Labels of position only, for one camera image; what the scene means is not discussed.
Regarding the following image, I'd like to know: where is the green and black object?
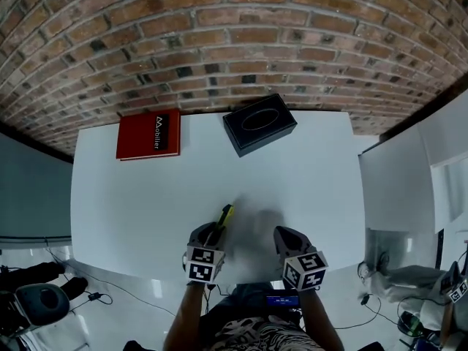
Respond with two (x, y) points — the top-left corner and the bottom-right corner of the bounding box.
(397, 310), (427, 339)

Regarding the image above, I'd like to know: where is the black device with screen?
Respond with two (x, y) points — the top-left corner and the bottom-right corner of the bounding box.
(265, 294), (301, 309)

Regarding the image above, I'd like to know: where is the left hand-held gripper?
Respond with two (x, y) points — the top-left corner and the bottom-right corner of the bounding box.
(181, 221), (227, 287)

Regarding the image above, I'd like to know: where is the black tissue box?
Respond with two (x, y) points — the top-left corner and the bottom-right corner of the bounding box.
(222, 93), (298, 159)

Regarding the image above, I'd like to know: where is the red book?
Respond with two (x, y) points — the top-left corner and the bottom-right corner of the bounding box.
(116, 108), (182, 162)

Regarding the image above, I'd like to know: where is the person's right forearm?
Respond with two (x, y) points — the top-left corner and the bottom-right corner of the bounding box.
(298, 287), (345, 351)

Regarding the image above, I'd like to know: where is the person's left forearm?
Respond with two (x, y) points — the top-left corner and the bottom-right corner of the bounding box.
(165, 282), (208, 351)

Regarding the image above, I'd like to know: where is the black and grey chair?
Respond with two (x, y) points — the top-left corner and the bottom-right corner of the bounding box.
(0, 260), (89, 340)

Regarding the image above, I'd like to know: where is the black floor cable with adapter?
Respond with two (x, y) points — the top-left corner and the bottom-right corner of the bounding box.
(45, 245), (177, 318)

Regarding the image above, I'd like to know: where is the person's patterned shirt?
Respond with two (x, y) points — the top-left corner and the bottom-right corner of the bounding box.
(197, 282), (332, 351)

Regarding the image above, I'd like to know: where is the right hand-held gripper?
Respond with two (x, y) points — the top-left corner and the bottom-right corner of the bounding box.
(273, 225), (330, 293)

